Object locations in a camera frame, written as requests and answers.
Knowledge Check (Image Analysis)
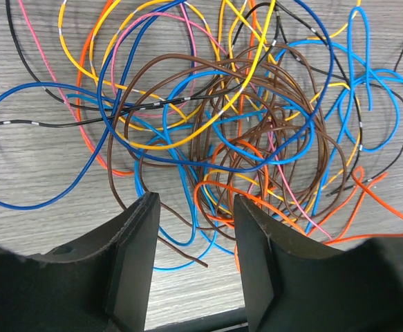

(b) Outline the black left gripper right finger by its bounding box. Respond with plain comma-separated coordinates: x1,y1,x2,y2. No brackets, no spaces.
234,195,403,331

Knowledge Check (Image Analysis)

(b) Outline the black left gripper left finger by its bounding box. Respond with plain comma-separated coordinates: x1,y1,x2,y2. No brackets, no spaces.
0,192,160,331

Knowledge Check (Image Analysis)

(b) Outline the light blue wire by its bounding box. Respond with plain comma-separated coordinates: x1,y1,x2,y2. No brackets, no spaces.
321,6,403,153
66,39,316,270

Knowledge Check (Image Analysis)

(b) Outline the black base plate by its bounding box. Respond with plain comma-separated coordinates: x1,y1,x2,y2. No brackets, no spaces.
151,308,249,332

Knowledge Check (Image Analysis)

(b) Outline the brown wire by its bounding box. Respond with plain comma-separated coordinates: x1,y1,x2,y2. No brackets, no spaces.
106,44,347,268

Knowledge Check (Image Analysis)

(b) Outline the orange wire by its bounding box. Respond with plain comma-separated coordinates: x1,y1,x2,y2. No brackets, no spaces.
194,0,403,274

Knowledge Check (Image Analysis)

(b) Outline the dark blue wire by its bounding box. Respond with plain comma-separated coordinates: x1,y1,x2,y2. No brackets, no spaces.
0,0,335,211

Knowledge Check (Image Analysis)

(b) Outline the tangled coloured wire pile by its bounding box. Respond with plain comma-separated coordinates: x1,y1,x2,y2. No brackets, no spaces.
0,0,403,274

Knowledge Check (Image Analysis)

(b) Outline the black wire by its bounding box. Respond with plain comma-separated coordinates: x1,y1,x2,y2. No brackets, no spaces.
0,0,403,198

